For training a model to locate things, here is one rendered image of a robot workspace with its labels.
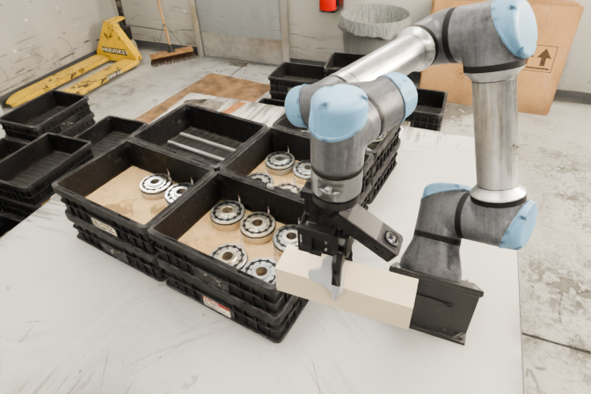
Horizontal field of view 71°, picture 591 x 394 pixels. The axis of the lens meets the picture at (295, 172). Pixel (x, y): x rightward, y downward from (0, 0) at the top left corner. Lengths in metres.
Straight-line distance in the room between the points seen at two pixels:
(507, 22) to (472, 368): 0.78
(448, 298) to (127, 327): 0.82
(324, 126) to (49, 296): 1.09
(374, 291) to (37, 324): 0.96
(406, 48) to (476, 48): 0.14
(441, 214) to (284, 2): 3.34
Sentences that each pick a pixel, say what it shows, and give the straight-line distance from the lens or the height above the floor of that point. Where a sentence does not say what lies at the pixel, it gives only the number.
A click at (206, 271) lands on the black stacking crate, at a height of 0.87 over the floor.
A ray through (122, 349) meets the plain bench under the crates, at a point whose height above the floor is 0.70.
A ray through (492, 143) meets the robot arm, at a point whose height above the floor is 1.19.
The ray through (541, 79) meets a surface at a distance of 3.83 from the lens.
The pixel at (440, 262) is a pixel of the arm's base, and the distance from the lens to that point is 1.06.
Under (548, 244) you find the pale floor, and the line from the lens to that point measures 2.63.
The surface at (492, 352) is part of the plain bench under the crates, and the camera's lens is 1.21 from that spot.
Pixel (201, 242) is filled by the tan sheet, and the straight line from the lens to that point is 1.22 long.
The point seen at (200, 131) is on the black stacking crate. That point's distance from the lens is 1.71.
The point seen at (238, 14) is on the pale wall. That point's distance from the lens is 4.44.
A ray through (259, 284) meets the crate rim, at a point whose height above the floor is 0.93.
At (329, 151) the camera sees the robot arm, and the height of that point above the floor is 1.38.
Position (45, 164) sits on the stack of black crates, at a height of 0.49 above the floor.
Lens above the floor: 1.68
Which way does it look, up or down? 37 degrees down
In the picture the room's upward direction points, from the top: 2 degrees counter-clockwise
